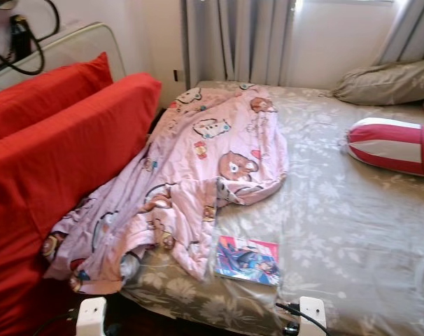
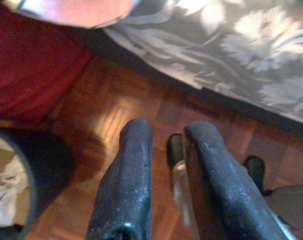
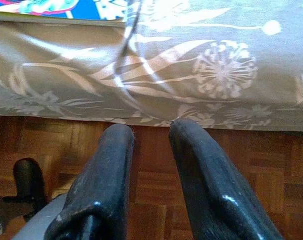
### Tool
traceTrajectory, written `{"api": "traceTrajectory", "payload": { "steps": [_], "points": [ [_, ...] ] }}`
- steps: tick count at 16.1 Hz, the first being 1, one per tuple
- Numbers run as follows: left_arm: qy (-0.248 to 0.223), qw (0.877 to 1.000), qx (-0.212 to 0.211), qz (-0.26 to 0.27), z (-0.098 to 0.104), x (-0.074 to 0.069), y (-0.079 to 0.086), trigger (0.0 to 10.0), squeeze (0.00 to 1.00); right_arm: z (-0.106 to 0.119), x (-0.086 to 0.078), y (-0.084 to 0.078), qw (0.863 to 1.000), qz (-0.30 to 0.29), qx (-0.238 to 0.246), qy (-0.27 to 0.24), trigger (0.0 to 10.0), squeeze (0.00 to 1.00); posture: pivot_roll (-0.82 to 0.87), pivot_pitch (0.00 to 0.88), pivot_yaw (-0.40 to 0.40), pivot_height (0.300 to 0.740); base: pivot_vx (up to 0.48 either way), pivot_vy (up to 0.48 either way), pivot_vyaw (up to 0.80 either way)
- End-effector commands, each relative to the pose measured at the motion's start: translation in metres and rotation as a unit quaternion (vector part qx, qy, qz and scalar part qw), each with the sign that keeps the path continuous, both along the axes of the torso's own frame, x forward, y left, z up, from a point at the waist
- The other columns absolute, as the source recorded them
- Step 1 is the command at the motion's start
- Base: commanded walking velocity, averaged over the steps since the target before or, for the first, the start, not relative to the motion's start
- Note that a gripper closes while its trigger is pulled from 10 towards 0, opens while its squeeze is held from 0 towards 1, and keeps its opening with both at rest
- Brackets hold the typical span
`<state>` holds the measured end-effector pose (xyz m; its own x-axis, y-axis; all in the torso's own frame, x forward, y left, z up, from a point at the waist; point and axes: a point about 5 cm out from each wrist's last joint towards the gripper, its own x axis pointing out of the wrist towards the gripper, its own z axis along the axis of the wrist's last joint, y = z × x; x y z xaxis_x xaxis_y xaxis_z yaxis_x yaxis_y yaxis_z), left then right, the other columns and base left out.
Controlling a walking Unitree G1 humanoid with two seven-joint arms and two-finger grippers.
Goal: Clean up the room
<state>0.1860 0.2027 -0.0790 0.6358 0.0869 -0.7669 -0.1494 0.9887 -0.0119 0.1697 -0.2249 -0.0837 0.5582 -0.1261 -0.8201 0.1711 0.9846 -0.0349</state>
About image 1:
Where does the colourful comic book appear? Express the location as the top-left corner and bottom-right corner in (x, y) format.
(214, 234), (281, 286)

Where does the pink cartoon print blanket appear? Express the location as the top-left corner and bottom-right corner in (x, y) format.
(44, 84), (290, 295)

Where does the bed with grey floral sheet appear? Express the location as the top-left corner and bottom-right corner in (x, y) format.
(121, 80), (424, 336)

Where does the red white blue star bolster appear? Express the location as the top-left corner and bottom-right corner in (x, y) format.
(345, 118), (424, 177)

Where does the olive floral pillow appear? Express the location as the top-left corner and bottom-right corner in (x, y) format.
(332, 58), (424, 106)

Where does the grey pleated curtain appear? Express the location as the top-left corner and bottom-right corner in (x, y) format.
(183, 0), (300, 88)
(376, 0), (424, 65)

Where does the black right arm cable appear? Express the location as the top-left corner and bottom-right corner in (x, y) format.
(275, 301), (328, 333)

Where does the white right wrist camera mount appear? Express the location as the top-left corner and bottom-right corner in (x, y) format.
(298, 297), (328, 336)

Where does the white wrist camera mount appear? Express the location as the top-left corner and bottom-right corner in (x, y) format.
(76, 297), (106, 336)
(298, 297), (328, 336)

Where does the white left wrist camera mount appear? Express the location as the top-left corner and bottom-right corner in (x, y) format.
(76, 297), (106, 336)

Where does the white handbag with black strap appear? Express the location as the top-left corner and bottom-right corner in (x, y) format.
(0, 0), (62, 76)

